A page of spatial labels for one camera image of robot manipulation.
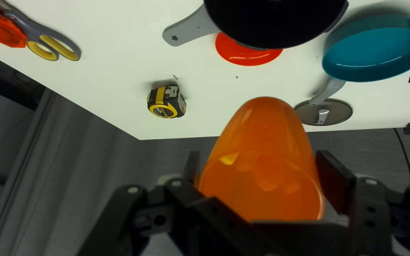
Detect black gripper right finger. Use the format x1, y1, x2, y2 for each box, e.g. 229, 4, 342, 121
315, 149, 410, 256

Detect yellow black tape measure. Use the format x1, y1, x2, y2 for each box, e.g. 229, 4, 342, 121
147, 81, 188, 119

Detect teal frying pan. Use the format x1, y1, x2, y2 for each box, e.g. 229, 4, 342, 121
308, 15, 410, 108

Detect grey pot lid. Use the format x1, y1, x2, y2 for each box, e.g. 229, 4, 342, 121
293, 97, 355, 126

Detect red toy food slice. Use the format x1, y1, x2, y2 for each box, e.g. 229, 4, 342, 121
0, 7, 29, 50

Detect black pot with grey handle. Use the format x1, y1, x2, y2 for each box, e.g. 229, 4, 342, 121
161, 0, 350, 50

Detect orange plastic cup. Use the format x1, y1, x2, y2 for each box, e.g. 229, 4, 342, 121
197, 95, 326, 225

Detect grey scissors with yellow handles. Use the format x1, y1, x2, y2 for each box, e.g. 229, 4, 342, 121
0, 0, 83, 62

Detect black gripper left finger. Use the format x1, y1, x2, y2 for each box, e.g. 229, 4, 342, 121
76, 151, 252, 256

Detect small red-orange plate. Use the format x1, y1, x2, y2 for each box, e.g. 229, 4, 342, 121
214, 31, 285, 68

